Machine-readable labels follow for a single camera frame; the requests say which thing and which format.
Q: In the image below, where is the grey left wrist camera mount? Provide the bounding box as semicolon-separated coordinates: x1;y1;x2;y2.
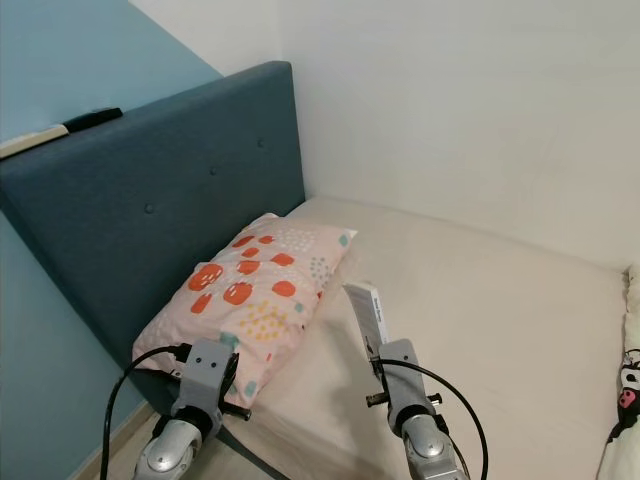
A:
182;337;240;413

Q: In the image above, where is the pink pillow with orange patches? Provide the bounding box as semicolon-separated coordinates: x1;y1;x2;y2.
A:
130;212;359;406

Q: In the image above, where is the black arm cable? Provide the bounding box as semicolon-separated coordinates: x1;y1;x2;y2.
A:
108;343;197;480
373;357;490;480

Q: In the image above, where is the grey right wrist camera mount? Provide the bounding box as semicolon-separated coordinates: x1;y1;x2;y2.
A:
378;338;430;433

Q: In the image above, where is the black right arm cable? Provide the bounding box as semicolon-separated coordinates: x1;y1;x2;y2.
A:
373;357;490;480

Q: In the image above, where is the black remote control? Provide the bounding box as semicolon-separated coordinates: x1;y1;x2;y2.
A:
62;107;124;134

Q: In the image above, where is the blue padded headboard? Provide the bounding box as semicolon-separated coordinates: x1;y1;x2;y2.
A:
0;60;307;426

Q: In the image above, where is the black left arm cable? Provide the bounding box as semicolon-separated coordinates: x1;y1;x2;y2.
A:
108;343;197;480

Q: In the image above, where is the white slim bar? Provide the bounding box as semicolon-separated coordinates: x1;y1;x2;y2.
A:
0;123;69;160

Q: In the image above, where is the cream cartoon print blanket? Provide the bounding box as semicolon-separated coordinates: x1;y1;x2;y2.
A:
598;262;640;480

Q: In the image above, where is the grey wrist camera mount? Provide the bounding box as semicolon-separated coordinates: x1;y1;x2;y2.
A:
378;338;430;433
182;337;240;413

